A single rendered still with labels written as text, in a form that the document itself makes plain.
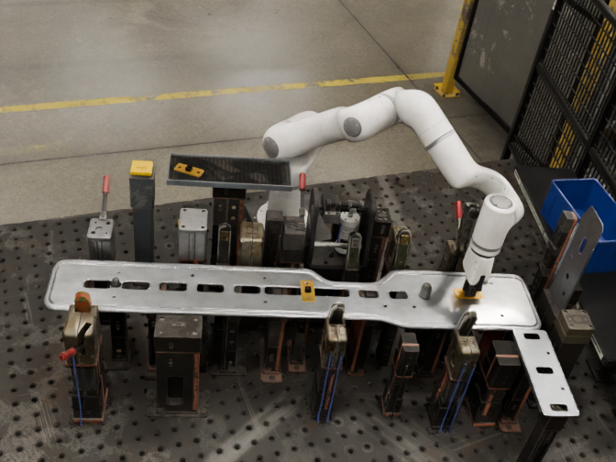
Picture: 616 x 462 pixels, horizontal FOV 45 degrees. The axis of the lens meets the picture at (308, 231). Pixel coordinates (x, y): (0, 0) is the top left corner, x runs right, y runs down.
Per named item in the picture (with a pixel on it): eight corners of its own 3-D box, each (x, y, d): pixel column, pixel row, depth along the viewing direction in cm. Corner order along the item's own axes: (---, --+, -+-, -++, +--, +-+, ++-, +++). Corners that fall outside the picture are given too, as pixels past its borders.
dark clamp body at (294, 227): (267, 327, 240) (278, 237, 215) (266, 298, 250) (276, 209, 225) (300, 328, 241) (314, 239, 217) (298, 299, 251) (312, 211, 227)
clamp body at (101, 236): (89, 327, 231) (80, 239, 208) (94, 301, 240) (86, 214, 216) (121, 328, 232) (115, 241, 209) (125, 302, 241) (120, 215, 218)
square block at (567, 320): (528, 409, 227) (568, 329, 204) (521, 388, 233) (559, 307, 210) (554, 410, 228) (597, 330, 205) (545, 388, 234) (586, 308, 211)
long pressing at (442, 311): (38, 317, 194) (38, 313, 193) (55, 258, 211) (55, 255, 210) (544, 333, 212) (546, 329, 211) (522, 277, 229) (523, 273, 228)
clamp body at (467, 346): (426, 435, 215) (456, 357, 193) (419, 401, 224) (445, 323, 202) (456, 435, 216) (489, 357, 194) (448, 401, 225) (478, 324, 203)
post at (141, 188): (132, 285, 247) (127, 178, 218) (135, 269, 252) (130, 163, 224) (156, 286, 247) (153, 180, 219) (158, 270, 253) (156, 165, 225)
